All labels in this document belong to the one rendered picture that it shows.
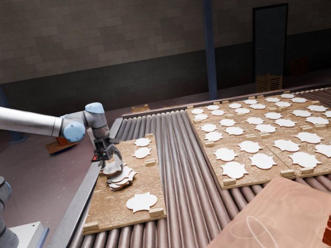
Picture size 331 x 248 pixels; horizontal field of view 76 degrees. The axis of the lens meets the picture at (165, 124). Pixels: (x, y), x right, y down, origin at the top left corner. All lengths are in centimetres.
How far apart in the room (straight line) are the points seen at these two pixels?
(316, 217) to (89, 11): 603
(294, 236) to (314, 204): 16
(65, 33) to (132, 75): 195
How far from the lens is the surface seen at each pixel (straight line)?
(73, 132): 86
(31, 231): 119
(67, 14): 633
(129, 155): 143
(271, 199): 85
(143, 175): 119
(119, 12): 619
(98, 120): 100
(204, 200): 101
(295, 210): 83
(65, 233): 108
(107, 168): 116
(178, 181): 113
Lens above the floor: 159
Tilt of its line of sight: 21 degrees down
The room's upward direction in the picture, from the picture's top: 9 degrees counter-clockwise
